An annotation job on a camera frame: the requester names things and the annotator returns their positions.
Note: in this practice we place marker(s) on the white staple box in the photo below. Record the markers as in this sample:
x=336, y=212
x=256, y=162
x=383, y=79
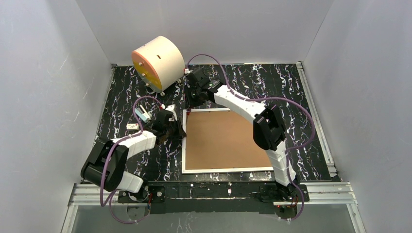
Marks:
x=132, y=126

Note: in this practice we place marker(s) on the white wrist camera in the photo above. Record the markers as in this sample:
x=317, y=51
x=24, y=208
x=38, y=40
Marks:
x=171, y=108
x=187, y=71

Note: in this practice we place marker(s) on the light blue stapler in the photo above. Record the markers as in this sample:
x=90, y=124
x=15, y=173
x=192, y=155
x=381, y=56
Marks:
x=143, y=114

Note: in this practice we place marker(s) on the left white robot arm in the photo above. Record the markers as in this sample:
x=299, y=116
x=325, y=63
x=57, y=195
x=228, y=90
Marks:
x=109, y=157

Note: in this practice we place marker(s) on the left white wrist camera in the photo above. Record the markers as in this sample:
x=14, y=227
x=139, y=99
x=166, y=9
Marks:
x=171, y=108

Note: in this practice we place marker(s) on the cylindrical beige drawer cabinet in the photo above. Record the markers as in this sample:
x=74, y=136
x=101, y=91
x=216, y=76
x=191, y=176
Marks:
x=159, y=63

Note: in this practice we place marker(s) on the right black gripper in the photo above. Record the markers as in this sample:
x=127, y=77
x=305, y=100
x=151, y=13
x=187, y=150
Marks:
x=192, y=77

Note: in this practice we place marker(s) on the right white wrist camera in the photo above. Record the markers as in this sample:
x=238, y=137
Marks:
x=187, y=71

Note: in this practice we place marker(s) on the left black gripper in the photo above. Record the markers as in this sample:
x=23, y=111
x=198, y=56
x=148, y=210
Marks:
x=175, y=129

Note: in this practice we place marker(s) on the white picture frame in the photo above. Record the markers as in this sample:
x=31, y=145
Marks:
x=219, y=140

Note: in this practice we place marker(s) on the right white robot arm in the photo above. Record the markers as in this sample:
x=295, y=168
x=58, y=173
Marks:
x=268, y=124

